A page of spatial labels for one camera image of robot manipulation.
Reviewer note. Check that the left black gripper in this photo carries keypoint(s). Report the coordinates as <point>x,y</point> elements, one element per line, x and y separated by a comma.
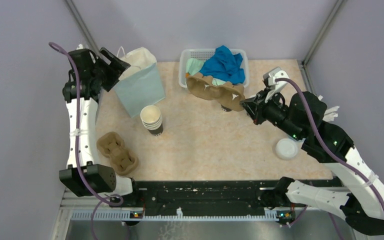
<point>116,66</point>

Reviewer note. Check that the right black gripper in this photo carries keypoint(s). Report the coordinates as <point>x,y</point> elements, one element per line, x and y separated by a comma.
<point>257,105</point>

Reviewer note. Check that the stack of white lids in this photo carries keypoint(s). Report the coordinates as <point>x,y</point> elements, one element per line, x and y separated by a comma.
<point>286,149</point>

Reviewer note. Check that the stack of paper cups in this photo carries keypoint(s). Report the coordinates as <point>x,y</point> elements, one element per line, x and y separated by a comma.
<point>152,120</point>

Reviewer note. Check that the brown cardboard cup carrier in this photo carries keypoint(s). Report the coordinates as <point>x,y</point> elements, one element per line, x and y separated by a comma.
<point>121,158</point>

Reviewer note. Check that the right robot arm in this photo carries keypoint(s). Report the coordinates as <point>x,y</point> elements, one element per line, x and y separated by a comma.
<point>362,205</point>

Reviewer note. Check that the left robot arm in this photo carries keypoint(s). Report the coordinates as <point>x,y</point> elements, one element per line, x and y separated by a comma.
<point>84,175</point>

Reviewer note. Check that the pale blue paper bag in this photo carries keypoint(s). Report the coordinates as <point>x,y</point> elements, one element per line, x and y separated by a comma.
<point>141,84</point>

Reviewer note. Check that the blue cloth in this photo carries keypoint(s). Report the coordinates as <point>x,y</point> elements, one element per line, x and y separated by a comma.
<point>225,65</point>

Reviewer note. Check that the white plastic basket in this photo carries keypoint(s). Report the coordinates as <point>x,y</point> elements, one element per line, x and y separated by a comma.
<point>205,54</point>

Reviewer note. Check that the mint green cloth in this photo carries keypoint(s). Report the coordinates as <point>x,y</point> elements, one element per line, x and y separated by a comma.
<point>194,65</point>

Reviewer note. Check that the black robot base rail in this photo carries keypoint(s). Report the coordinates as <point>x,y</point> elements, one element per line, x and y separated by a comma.
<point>204,201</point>

